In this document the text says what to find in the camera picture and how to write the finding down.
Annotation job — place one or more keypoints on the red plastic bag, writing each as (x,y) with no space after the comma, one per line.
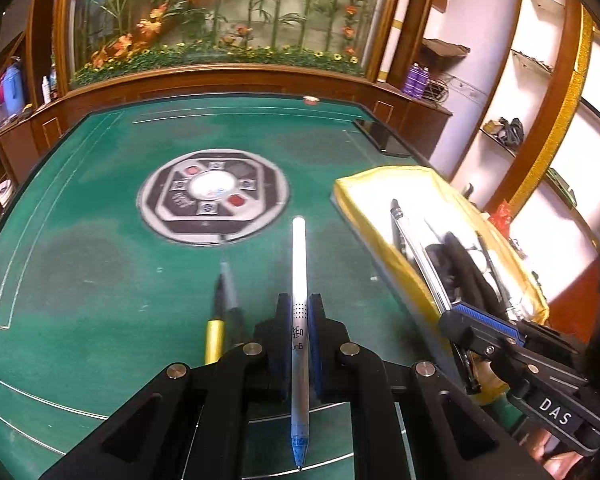
(501,215)

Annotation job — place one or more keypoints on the artificial flower display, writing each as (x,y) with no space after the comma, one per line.
(220,15)

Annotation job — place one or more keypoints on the pair of black shoes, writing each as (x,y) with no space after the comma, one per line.
(507,132)

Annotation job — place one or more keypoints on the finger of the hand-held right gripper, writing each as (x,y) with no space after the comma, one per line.
(472,362)
(480,316)

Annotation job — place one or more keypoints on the person's right hand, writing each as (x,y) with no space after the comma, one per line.
(560,465)

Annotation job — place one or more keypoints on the blue water jug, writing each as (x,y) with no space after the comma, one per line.
(10,90)

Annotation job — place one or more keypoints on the white correction tape dispenser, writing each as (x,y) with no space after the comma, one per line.
(480,266)

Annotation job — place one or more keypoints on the white pen with blue tip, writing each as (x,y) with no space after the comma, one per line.
(300,270)

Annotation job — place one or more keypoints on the wooden wall shelf unit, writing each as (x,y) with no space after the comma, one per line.
(545,85)

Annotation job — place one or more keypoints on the white plastic bottle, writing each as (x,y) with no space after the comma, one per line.
(46,89)

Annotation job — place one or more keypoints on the yellow pen with black cap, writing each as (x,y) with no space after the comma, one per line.
(214,340)

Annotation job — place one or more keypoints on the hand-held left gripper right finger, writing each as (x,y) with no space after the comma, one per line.
(316,340)

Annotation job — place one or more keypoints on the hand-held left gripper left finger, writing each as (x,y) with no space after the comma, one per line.
(281,340)

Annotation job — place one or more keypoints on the purple spray can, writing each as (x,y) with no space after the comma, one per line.
(422,82)
(410,81)

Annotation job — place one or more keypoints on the black flat panel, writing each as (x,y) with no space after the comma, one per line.
(385,135)

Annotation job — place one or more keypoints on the small red and white object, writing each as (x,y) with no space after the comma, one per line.
(311,100)

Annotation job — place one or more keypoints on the round table control panel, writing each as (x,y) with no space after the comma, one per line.
(180,210)

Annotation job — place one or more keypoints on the white rolled scroll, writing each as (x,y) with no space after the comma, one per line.
(397,30)

